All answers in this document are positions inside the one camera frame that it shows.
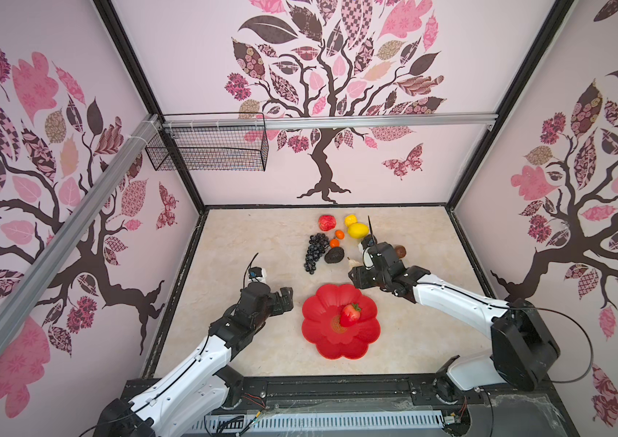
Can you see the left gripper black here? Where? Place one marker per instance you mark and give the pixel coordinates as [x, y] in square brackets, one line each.
[279, 308]

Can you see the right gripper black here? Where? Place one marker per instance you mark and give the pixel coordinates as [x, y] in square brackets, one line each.
[362, 275]

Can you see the dark avocado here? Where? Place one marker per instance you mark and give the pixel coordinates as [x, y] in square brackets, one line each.
[334, 255]

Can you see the red strawberry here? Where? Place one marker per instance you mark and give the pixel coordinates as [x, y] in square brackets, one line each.
[350, 315]

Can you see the red flower-shaped bowl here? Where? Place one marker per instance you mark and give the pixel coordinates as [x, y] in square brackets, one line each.
[321, 327]

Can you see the cream pear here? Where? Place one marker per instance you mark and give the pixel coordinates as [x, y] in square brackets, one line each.
[354, 263]

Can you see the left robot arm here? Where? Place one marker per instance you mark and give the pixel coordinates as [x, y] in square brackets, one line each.
[194, 388]

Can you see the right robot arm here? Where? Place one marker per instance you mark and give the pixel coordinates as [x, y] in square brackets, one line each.
[522, 349]

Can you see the brown round fruit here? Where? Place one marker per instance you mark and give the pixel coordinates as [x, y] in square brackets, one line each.
[401, 251]

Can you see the small yellow fruit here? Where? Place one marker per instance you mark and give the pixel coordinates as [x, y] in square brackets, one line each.
[350, 220]

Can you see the yellow lemon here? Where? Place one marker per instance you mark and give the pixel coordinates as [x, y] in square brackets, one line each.
[358, 230]

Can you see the black grape bunch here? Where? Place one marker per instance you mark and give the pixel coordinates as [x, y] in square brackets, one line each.
[318, 245]

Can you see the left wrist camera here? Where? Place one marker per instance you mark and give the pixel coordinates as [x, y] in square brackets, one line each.
[256, 274]

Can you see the white slotted cable duct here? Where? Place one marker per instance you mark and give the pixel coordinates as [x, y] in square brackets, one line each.
[284, 423]

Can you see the aluminium rail back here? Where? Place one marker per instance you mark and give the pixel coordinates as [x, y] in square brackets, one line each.
[336, 121]

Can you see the aluminium rail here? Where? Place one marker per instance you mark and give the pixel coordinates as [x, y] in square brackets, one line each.
[36, 280]
[336, 121]

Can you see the black wire basket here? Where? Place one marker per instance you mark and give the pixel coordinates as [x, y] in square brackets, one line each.
[212, 141]

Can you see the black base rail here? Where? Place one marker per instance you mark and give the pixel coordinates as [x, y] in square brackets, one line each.
[497, 410]

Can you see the aluminium rail left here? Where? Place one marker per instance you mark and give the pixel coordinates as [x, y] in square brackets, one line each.
[36, 280]

